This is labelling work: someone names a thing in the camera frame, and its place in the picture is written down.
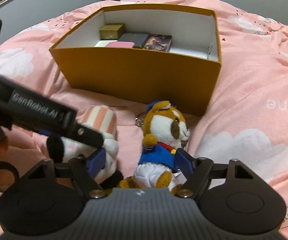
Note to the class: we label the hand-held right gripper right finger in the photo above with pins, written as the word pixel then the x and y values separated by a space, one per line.
pixel 185 162

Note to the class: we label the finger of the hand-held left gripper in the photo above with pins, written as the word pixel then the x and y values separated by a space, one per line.
pixel 89 135

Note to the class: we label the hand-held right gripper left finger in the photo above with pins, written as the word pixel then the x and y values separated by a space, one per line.
pixel 97 161

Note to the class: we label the panda plush with striped hat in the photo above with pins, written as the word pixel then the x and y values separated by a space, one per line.
pixel 101 120

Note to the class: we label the brown dog plush toy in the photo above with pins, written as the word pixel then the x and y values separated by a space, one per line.
pixel 159 130

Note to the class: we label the orange cardboard box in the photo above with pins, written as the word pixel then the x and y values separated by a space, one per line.
pixel 134 72

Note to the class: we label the pink fabric pouch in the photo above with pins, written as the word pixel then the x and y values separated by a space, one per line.
pixel 120 45

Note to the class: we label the illustrated card box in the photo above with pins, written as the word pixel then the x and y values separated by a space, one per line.
pixel 157 42

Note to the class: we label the silver keyring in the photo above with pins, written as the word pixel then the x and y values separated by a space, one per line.
pixel 139 122

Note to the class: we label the pink printed blanket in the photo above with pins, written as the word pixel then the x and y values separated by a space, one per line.
pixel 246 80

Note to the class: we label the small gold box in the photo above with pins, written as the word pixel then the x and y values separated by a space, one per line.
pixel 111 31

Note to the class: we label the dark grey case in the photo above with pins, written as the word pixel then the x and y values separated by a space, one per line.
pixel 134 38

